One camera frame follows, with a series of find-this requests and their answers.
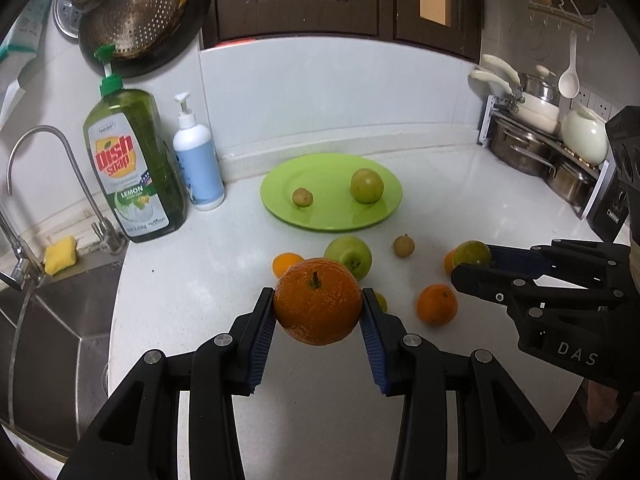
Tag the small greenish brown fruit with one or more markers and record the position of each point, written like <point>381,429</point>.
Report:
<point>302,197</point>

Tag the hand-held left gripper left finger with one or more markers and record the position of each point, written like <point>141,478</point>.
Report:
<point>262,355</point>

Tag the large steel pot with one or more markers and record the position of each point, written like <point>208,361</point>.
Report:
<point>517,147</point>

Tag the yellow sponge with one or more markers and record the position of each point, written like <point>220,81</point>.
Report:
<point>60,256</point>

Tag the white pump bottle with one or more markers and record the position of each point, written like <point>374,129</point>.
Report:
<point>197,160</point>

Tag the dark wooden cabinet door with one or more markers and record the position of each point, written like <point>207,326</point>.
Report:
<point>300,25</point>
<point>435,35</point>

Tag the chrome gooseneck faucet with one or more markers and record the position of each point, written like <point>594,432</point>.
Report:
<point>107,237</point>

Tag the person's right hand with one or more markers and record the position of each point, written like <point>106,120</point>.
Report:
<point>602,402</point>

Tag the small green orange tomato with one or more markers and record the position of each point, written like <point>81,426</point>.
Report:
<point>472,254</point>
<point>381,302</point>

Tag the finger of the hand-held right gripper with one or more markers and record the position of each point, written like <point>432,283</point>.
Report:
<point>480,282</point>
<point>520,259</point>

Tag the white teal paper package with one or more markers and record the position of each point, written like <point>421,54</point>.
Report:
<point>22,35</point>

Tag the green dish soap bottle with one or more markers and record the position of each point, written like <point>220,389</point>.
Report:
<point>135,170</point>

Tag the small orange tangerine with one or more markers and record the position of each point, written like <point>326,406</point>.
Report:
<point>437,305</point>
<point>285,262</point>
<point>449,262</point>

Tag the large orange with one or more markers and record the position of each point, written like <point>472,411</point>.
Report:
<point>317,310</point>

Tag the perforated steel steamer plate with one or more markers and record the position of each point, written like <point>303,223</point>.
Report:
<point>62,15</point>

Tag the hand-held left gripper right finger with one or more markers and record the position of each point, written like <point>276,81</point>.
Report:
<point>375,360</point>

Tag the small steel pot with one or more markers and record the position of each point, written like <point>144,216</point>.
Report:
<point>570,182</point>

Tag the white pot rack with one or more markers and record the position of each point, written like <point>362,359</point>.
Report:
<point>487,120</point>

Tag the metal colander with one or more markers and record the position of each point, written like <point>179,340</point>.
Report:
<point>142,15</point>

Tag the black appliance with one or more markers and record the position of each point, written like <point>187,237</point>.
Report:
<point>607,210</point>

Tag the white ladle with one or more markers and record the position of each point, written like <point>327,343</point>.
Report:
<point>568,82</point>

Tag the white ceramic jar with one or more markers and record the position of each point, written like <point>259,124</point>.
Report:
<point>582,135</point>

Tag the white wall outlets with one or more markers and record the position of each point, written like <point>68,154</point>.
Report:
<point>600,105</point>

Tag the chrome sink faucet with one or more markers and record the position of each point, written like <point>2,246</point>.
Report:
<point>17,270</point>

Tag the green apple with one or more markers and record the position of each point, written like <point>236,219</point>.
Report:
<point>350,255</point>

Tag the round brown fruit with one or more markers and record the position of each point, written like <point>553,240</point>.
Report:
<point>403,246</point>

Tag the green plate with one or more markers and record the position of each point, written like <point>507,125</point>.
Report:
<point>330,212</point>

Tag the large pale green fruit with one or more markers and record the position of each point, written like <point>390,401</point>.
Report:
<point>366,186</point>

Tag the steel sink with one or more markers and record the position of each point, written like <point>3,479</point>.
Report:
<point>50,345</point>

